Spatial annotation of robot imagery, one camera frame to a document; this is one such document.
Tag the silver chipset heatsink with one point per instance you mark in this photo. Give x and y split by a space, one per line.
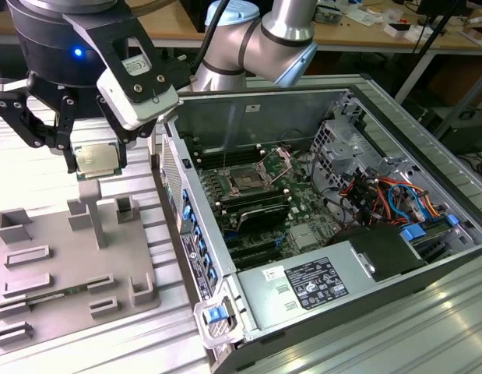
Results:
303 237

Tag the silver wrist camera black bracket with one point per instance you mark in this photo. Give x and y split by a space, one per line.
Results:
155 105

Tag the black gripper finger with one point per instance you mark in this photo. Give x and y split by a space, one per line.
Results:
122 156
64 117

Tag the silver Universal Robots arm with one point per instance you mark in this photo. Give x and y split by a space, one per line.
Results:
287 23

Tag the wooden desk with clutter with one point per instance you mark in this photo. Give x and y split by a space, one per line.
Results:
361 35

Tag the black air duct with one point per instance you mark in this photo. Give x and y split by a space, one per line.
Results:
377 245

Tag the black RAM slot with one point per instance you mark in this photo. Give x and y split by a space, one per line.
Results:
233 157
225 149

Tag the large blue carrier tab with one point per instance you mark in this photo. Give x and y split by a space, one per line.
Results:
414 233

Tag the black installed RAM module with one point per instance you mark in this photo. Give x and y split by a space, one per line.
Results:
256 196

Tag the black slanted pole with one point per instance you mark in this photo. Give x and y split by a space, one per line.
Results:
431 33

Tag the green motherboard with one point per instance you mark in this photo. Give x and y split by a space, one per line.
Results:
303 206

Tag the blue card retention clip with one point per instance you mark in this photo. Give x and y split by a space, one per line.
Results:
209 260
203 245
187 204
195 232
213 275

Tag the grey parts rack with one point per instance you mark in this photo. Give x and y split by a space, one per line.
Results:
81 253

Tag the small blue clip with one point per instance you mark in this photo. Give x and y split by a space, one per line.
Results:
452 220

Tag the black expansion slot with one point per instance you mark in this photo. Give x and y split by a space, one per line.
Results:
252 249
260 260

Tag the white box on desk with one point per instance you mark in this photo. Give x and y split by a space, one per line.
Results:
414 35

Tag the perforated metal drive cage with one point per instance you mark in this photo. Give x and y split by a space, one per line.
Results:
342 148

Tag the grey power supply unit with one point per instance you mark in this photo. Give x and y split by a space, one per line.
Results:
260 304

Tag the open black PC case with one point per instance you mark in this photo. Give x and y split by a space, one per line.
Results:
209 117

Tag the CPU socket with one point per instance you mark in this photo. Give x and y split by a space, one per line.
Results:
244 180

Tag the green RAM stick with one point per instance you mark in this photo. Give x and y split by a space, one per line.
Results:
75 290

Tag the silver square CPU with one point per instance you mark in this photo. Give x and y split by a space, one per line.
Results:
96 159

